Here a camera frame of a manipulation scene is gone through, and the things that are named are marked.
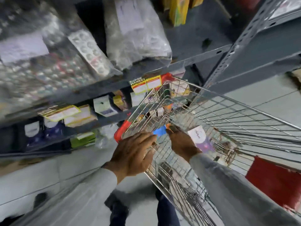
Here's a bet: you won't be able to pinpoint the red panel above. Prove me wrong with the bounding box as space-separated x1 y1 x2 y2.
245 156 301 211

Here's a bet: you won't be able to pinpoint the cream flat box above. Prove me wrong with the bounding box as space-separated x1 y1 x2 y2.
64 105 98 128

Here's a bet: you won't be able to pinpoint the yellow shelf price label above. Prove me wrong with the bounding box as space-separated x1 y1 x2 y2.
130 75 163 95
38 105 81 122

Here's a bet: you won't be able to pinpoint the white purple box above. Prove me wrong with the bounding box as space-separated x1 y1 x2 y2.
187 126 215 154

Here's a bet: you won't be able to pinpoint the small blue orange packet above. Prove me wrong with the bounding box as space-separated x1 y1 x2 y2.
152 125 172 137

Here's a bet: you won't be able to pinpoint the person's left forearm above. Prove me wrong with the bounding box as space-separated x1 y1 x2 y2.
11 167 118 226

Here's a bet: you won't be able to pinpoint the clear bag with white label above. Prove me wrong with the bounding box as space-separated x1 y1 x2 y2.
103 0 172 70

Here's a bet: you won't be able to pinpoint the cream box with picture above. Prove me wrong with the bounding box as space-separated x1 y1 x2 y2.
170 80 190 97

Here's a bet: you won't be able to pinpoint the person's right hand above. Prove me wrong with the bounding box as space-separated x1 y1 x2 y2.
166 126 203 162

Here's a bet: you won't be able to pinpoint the person's legs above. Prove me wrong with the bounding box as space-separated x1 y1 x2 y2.
104 189 181 226

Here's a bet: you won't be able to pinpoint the tall yellow box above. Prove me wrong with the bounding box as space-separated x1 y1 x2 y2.
168 0 190 27

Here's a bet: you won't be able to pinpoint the white box with blue print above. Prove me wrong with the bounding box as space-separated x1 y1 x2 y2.
93 95 118 117

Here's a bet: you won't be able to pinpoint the person's right forearm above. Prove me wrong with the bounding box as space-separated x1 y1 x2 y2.
189 152 301 226

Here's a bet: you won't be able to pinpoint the yellow orange small box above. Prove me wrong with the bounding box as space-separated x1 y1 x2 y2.
112 94 128 110

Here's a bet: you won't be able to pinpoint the grey metal shelf rack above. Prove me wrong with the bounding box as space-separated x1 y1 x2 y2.
0 0 301 160

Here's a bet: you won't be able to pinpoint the metal wire shopping cart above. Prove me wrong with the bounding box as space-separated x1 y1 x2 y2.
114 77 301 226

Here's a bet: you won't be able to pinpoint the green box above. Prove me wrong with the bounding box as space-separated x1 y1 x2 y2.
70 131 97 149

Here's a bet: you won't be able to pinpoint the large bag of blister packs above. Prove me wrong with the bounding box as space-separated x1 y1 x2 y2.
0 0 123 118

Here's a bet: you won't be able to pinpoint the person's left hand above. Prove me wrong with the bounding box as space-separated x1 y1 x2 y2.
102 132 157 184

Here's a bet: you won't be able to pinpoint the dark blue white box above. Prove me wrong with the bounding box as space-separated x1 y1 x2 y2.
24 120 65 150

